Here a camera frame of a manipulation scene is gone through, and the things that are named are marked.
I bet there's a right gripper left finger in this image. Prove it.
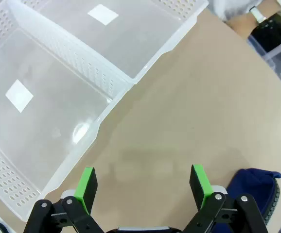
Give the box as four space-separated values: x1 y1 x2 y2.
23 166 105 233

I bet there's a person in white hoodie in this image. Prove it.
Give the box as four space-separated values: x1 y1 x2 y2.
208 0 253 20

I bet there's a translucent white perforated basket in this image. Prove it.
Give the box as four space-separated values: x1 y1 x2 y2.
0 0 135 222
6 0 209 85

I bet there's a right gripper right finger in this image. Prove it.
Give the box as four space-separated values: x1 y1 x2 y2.
181 164 269 233

